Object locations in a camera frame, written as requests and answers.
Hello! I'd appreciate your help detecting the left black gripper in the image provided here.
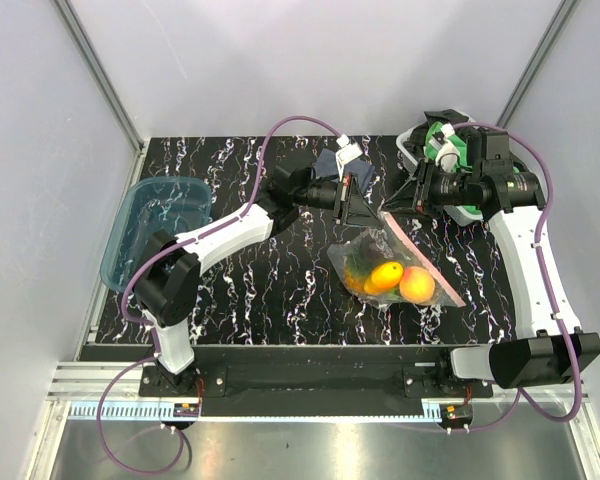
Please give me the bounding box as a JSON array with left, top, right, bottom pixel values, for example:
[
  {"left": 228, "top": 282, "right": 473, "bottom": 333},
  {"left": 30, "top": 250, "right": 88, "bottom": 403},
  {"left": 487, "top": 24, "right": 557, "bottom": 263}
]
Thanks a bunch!
[{"left": 293, "top": 172, "right": 383, "bottom": 229}]

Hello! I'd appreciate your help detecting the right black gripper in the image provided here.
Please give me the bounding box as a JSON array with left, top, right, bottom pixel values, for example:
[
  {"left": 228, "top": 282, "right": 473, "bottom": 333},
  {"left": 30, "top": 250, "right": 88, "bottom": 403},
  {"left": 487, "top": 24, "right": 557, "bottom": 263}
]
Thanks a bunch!
[{"left": 381, "top": 158, "right": 479, "bottom": 220}]

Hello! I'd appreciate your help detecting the clear zip top bag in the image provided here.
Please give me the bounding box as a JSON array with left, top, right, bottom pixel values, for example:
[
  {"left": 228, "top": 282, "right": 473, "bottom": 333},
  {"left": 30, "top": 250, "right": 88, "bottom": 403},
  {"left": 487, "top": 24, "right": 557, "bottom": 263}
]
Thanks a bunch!
[{"left": 327, "top": 212, "right": 466, "bottom": 310}]

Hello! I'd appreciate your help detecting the fake yellow mango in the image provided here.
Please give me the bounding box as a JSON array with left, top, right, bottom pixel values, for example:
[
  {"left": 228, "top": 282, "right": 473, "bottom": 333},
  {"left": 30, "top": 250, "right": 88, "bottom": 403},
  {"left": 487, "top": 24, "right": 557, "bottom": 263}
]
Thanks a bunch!
[{"left": 363, "top": 261, "right": 404, "bottom": 295}]

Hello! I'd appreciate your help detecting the fake dark purple fruit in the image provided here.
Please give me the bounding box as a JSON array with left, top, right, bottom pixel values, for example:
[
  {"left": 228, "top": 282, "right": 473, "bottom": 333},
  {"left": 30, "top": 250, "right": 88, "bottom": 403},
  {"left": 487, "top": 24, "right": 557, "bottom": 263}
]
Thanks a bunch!
[{"left": 359, "top": 237, "right": 385, "bottom": 261}]

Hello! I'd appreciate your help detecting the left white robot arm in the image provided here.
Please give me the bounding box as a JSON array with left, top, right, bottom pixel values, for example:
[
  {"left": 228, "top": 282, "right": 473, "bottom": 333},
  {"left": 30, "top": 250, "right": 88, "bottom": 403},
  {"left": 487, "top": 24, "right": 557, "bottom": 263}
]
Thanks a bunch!
[{"left": 130, "top": 166, "right": 381, "bottom": 396}]

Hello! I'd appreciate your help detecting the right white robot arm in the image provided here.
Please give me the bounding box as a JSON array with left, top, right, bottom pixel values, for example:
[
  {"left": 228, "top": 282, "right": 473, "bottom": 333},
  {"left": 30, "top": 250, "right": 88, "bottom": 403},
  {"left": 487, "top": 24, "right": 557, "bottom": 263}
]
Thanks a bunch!
[{"left": 382, "top": 122, "right": 600, "bottom": 397}]

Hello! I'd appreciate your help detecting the fake orange pineapple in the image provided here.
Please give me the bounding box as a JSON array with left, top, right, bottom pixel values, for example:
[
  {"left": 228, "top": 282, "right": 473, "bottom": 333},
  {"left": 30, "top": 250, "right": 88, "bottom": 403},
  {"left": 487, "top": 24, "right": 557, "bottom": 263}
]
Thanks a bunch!
[{"left": 343, "top": 255, "right": 381, "bottom": 295}]

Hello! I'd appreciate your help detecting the fake peach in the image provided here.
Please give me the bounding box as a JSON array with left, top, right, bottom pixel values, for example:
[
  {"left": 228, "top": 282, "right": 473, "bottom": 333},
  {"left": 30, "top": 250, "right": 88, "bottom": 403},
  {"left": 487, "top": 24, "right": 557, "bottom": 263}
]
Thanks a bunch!
[{"left": 399, "top": 266, "right": 436, "bottom": 304}]

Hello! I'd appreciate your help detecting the black cloth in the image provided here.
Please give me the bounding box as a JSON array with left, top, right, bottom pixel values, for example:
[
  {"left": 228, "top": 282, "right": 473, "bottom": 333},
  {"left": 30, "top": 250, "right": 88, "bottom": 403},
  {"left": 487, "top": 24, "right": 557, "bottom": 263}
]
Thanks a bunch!
[{"left": 396, "top": 109, "right": 473, "bottom": 160}]

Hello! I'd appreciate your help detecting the folded dark blue cloth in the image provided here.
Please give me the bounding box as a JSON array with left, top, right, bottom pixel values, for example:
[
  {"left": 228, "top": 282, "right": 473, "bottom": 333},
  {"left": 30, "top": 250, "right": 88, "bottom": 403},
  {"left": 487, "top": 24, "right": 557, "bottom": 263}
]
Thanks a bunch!
[{"left": 313, "top": 149, "right": 376, "bottom": 197}]

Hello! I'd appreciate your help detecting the white laundry basket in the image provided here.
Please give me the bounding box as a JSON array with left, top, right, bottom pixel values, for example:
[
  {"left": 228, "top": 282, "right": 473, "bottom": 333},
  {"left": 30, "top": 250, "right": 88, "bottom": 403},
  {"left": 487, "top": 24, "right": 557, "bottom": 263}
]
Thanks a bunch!
[{"left": 396, "top": 109, "right": 483, "bottom": 226}]

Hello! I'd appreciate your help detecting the green cloth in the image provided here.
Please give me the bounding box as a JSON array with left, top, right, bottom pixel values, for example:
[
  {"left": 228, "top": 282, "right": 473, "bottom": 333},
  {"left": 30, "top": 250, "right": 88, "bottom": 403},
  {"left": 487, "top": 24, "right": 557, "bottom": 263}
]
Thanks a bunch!
[{"left": 424, "top": 121, "right": 482, "bottom": 225}]

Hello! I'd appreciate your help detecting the blue transparent plastic bin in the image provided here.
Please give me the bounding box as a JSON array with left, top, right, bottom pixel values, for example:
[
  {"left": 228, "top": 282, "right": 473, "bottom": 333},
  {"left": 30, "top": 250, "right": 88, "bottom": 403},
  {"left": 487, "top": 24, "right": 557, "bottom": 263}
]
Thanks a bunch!
[{"left": 100, "top": 176, "right": 212, "bottom": 293}]

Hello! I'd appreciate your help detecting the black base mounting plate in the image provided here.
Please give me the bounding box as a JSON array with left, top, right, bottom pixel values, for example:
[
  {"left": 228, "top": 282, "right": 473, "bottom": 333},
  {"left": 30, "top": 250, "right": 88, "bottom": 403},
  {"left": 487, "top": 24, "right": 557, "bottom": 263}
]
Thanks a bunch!
[{"left": 139, "top": 346, "right": 493, "bottom": 421}]

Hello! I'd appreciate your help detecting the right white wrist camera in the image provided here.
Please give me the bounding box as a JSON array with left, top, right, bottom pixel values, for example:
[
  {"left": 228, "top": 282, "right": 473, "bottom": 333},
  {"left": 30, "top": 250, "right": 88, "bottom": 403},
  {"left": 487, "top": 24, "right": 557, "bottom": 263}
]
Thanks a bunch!
[{"left": 430, "top": 124, "right": 460, "bottom": 173}]

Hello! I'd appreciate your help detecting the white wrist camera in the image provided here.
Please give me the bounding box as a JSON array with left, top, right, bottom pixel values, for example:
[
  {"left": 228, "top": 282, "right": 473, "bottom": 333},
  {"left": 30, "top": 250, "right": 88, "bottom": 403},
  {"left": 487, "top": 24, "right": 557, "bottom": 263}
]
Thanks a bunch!
[
  {"left": 335, "top": 134, "right": 363, "bottom": 179},
  {"left": 430, "top": 124, "right": 460, "bottom": 173}
]

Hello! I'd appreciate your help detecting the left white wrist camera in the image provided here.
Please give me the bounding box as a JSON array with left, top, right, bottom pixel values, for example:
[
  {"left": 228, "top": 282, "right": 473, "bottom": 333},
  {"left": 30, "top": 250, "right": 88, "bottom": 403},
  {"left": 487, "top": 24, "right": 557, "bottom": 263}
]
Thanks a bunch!
[{"left": 335, "top": 134, "right": 363, "bottom": 179}]

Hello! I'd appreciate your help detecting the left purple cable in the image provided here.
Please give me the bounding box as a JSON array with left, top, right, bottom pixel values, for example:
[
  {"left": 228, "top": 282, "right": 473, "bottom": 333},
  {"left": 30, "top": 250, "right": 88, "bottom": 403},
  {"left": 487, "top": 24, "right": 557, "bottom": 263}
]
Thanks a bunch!
[{"left": 97, "top": 116, "right": 351, "bottom": 474}]

